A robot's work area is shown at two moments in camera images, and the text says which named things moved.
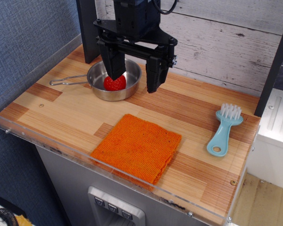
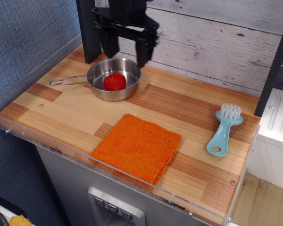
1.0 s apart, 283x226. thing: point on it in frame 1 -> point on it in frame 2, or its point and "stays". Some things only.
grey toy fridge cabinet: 70,181 stays
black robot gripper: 136,28 -> 128,17
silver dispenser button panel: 107,210 stays
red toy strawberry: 118,84 stays
